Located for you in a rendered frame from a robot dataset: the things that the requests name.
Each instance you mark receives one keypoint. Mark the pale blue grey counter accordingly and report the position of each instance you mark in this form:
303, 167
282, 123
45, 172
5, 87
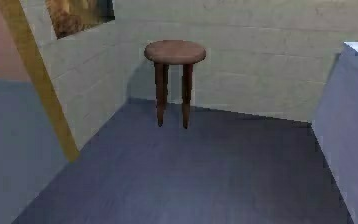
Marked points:
348, 126

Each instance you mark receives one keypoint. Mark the tan wooden door frame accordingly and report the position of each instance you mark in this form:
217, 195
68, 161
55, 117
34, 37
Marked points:
37, 76

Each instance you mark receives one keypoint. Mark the brown framed wall picture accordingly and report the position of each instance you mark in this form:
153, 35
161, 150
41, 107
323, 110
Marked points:
77, 15

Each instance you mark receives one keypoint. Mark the brown round wooden stool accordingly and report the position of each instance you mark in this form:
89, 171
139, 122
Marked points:
174, 51

